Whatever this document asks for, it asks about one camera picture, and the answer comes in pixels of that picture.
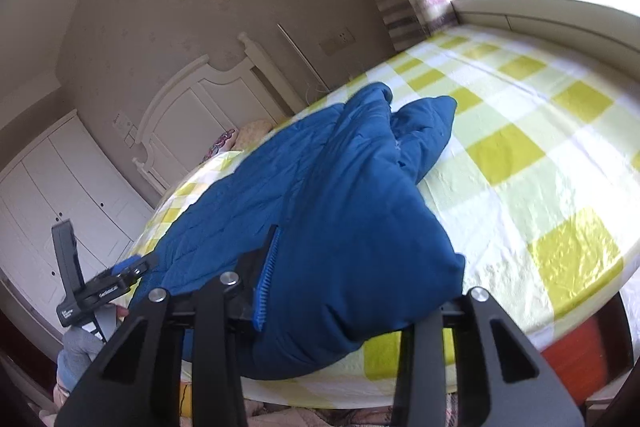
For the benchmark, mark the silver pole lamp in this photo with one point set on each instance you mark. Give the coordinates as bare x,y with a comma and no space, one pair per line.
300,57

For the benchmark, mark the white wall switch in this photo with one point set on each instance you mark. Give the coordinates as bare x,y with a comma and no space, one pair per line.
124,127

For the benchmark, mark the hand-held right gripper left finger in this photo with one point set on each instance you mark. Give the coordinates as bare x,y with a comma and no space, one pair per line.
265,279

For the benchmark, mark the cream window sill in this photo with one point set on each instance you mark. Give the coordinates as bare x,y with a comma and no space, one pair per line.
550,14

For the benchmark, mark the blue puffer jacket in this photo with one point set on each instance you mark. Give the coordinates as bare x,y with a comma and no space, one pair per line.
325,207

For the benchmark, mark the person's left forearm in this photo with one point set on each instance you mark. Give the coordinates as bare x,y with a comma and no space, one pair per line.
80,347

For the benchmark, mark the peach pillow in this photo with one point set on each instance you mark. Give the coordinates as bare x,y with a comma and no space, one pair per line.
255,130

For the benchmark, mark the person's left hand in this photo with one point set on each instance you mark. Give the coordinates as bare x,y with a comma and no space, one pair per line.
121,312

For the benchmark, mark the white wardrobe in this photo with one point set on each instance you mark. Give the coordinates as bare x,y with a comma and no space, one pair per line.
50,187

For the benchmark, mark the wall socket panel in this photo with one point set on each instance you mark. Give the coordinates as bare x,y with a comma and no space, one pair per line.
337,41

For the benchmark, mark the yellow checkered bed sheet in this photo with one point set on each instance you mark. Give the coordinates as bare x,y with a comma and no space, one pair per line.
525,117

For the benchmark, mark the white wooden headboard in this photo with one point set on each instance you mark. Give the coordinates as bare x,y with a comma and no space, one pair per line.
200,122

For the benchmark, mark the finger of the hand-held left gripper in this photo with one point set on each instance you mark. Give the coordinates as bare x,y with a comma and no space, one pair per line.
131,267

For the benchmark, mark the patterned pillow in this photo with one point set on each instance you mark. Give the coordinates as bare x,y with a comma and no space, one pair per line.
222,143

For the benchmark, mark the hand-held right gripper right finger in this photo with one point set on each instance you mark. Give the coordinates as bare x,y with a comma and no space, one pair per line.
480,322

